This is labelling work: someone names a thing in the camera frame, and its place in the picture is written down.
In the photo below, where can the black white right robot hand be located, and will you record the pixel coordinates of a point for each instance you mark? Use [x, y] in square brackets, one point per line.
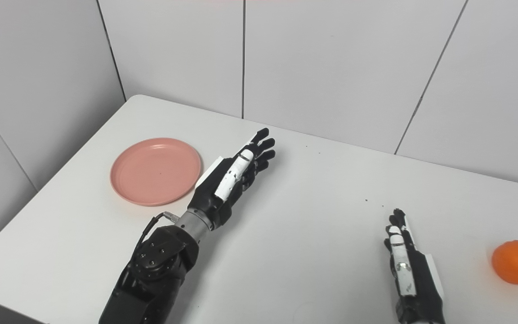
[416, 283]

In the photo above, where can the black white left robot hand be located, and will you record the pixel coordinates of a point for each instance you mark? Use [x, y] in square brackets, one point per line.
[216, 193]

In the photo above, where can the pink round plate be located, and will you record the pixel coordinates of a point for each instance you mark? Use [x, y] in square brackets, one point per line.
[155, 173]

